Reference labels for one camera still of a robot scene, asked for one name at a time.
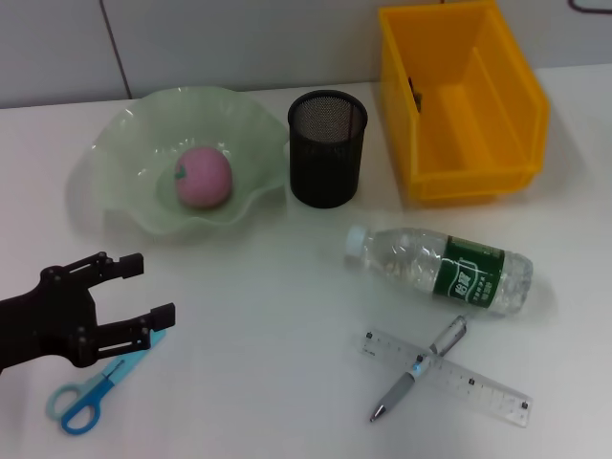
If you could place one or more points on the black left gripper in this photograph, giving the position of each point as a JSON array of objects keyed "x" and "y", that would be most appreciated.
[{"x": 48, "y": 320}]

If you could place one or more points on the pink toy peach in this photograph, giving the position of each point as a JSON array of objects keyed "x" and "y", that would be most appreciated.
[{"x": 205, "y": 177}]

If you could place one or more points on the clear green-label water bottle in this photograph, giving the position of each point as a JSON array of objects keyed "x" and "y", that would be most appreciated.
[{"x": 430, "y": 268}]

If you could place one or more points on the blue scissors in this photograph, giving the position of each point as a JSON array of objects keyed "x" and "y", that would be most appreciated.
[{"x": 95, "y": 387}]

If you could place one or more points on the pale green glass fruit plate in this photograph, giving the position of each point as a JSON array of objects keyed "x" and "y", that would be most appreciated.
[{"x": 134, "y": 143}]

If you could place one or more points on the black mesh pen holder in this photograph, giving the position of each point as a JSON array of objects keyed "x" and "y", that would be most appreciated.
[{"x": 325, "y": 167}]

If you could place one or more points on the silver ballpoint pen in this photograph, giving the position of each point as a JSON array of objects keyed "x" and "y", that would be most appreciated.
[{"x": 406, "y": 381}]

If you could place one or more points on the transparent plastic ruler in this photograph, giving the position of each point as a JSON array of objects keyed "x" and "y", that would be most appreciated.
[{"x": 478, "y": 387}]

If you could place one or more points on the yellow plastic bin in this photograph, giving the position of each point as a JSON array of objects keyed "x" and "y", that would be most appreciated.
[{"x": 459, "y": 143}]

